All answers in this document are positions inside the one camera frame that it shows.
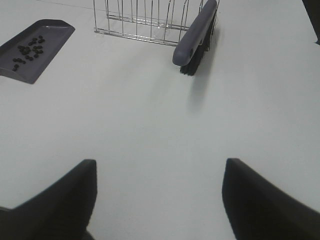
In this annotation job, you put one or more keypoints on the pile of coffee beans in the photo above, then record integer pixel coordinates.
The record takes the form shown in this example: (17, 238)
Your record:
(29, 52)

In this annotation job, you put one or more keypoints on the purple plastic dustpan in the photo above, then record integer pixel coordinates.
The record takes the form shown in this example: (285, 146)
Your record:
(55, 31)

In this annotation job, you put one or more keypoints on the purple hand brush black bristles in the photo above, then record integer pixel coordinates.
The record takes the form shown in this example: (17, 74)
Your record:
(197, 40)

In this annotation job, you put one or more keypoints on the chrome wire dish rack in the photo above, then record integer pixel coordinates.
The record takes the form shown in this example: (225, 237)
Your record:
(163, 22)

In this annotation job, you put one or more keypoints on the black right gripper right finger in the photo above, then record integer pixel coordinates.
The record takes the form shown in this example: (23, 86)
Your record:
(258, 210)

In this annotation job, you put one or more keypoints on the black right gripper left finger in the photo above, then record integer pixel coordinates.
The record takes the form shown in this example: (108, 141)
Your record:
(60, 212)

